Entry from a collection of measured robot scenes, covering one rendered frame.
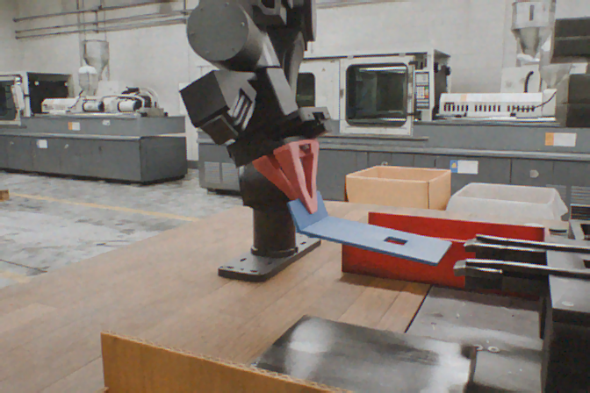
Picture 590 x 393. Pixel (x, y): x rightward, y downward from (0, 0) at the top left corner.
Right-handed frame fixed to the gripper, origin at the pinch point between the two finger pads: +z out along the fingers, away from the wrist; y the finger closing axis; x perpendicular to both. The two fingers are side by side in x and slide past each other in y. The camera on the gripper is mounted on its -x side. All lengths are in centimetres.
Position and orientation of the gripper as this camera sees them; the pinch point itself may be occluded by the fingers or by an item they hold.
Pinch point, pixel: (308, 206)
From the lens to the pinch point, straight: 52.1
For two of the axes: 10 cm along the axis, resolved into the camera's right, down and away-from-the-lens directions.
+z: 3.8, 9.3, -0.2
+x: 4.4, -1.6, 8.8
